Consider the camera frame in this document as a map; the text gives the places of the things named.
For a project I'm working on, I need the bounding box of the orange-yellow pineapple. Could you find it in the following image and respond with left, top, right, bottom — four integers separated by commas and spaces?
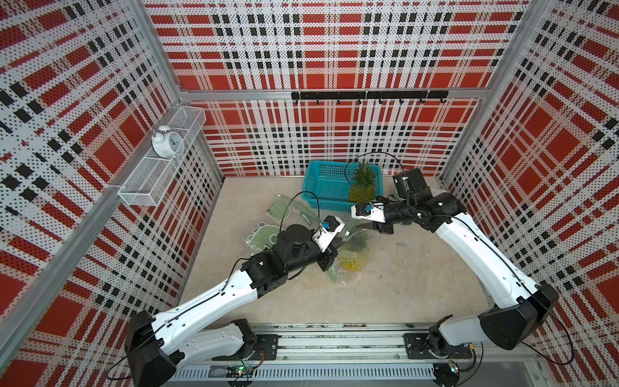
338, 233, 370, 272

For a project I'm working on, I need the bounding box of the clear zip-top bag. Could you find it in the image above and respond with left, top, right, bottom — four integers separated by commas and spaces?
327, 226, 370, 284
246, 194, 319, 255

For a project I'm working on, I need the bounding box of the green-yellow pineapple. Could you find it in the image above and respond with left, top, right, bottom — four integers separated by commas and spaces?
348, 162, 377, 203

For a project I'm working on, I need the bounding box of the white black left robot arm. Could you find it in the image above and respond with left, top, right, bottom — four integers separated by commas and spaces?
124, 215, 344, 386

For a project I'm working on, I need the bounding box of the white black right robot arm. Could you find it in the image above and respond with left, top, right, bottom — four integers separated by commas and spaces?
377, 169, 559, 350

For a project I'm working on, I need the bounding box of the teal plastic basket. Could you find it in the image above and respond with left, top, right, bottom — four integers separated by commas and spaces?
301, 161, 383, 212

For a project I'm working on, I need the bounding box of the white alarm clock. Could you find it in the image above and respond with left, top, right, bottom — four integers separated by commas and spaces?
151, 125, 185, 159

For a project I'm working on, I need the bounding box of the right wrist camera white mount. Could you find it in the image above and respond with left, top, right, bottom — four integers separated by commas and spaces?
351, 202, 386, 223

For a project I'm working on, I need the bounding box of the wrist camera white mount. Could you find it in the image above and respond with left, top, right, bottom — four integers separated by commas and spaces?
351, 202, 386, 223
312, 215, 345, 253

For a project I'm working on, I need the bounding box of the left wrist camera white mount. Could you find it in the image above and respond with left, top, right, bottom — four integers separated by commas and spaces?
312, 215, 345, 253

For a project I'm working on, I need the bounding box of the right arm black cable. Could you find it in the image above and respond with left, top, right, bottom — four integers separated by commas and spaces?
342, 151, 407, 190

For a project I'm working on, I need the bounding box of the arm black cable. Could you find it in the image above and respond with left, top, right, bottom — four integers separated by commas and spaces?
278, 190, 322, 233
342, 151, 407, 190

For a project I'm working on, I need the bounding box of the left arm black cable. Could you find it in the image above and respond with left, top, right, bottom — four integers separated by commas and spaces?
278, 190, 322, 233

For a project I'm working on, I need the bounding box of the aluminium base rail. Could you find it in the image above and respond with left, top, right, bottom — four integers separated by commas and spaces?
139, 322, 543, 385

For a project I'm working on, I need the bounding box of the black wall hook rail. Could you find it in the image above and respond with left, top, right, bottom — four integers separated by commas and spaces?
291, 90, 449, 103

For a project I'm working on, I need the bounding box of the clear wire wall shelf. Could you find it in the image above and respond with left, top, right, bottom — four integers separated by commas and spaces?
119, 106, 206, 207

